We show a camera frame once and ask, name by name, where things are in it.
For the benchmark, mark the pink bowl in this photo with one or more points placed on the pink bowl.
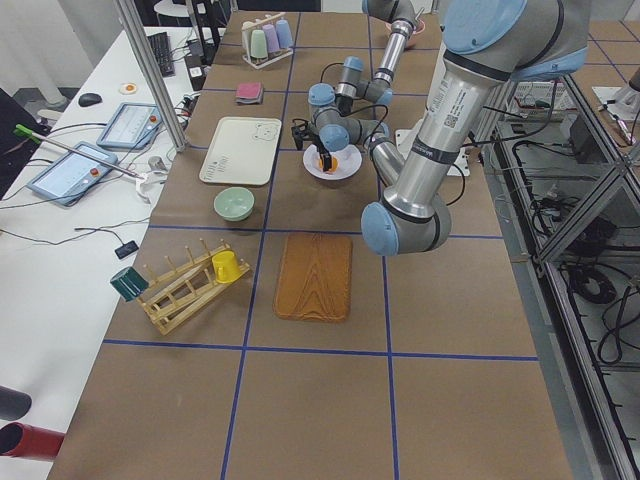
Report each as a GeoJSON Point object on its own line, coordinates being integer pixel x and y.
{"type": "Point", "coordinates": [417, 32]}

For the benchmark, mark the far teach pendant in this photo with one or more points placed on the far teach pendant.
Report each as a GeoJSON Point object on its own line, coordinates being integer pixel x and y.
{"type": "Point", "coordinates": [132, 127]}

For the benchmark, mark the beige tumbler cup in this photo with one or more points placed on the beige tumbler cup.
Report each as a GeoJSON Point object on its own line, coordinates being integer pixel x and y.
{"type": "Point", "coordinates": [248, 26]}

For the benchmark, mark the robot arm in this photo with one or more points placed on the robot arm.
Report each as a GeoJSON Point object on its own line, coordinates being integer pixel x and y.
{"type": "Point", "coordinates": [486, 43]}
{"type": "Point", "coordinates": [352, 85]}

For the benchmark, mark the grey cloth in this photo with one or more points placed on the grey cloth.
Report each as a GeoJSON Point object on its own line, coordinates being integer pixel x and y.
{"type": "Point", "coordinates": [247, 101]}

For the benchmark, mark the blue tumbler cup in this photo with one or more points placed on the blue tumbler cup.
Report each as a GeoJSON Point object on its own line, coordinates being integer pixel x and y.
{"type": "Point", "coordinates": [284, 34]}

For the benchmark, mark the green ceramic bowl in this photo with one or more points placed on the green ceramic bowl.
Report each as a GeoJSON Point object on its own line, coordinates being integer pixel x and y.
{"type": "Point", "coordinates": [234, 203]}

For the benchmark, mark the green tumbler cup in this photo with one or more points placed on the green tumbler cup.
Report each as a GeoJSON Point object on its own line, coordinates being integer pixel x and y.
{"type": "Point", "coordinates": [258, 47]}

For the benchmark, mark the black computer mouse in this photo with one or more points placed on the black computer mouse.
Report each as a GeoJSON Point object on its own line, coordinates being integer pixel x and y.
{"type": "Point", "coordinates": [89, 99]}

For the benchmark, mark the dark green mug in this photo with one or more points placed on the dark green mug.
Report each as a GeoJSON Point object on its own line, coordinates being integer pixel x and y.
{"type": "Point", "coordinates": [129, 283]}

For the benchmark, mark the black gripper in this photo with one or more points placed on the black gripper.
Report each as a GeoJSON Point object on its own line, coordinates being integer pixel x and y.
{"type": "Point", "coordinates": [326, 161]}

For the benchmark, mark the black keyboard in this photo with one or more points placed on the black keyboard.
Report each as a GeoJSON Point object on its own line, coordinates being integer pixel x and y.
{"type": "Point", "coordinates": [161, 49]}

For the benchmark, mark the white wire cup rack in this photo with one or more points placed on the white wire cup rack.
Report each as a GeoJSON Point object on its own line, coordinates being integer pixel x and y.
{"type": "Point", "coordinates": [281, 54]}

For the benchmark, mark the metal grabber stick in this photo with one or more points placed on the metal grabber stick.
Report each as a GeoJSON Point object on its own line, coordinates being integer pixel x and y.
{"type": "Point", "coordinates": [95, 153]}

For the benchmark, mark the wooden cutting board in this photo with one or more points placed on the wooden cutting board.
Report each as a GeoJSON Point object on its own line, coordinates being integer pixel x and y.
{"type": "Point", "coordinates": [314, 282]}

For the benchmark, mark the aluminium frame post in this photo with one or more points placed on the aluminium frame post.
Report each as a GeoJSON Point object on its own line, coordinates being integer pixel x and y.
{"type": "Point", "coordinates": [132, 24]}

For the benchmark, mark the orange fruit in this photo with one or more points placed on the orange fruit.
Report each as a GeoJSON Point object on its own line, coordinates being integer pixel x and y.
{"type": "Point", "coordinates": [328, 164]}

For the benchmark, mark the cream bear tray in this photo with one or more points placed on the cream bear tray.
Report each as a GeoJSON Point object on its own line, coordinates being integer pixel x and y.
{"type": "Point", "coordinates": [242, 151]}

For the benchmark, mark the white round plate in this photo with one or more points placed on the white round plate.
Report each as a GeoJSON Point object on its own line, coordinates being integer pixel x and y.
{"type": "Point", "coordinates": [345, 163]}

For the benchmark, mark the pink cloth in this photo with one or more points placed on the pink cloth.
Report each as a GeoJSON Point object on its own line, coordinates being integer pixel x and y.
{"type": "Point", "coordinates": [248, 91]}

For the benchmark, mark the small metal weight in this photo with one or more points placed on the small metal weight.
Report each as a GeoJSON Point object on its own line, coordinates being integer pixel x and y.
{"type": "Point", "coordinates": [156, 164]}

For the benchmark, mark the teach pendant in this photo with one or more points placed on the teach pendant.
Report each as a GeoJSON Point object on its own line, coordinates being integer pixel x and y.
{"type": "Point", "coordinates": [132, 127]}
{"type": "Point", "coordinates": [68, 178]}

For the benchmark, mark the wooden cup rack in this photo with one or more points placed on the wooden cup rack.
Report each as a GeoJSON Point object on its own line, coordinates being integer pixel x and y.
{"type": "Point", "coordinates": [178, 291]}

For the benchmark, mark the yellow mug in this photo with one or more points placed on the yellow mug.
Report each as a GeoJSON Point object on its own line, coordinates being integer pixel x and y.
{"type": "Point", "coordinates": [226, 267]}

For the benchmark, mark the near teach pendant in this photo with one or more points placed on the near teach pendant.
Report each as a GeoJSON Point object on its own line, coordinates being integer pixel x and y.
{"type": "Point", "coordinates": [68, 178]}

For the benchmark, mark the purple tumbler cup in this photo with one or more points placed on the purple tumbler cup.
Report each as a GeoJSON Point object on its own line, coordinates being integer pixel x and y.
{"type": "Point", "coordinates": [271, 37]}

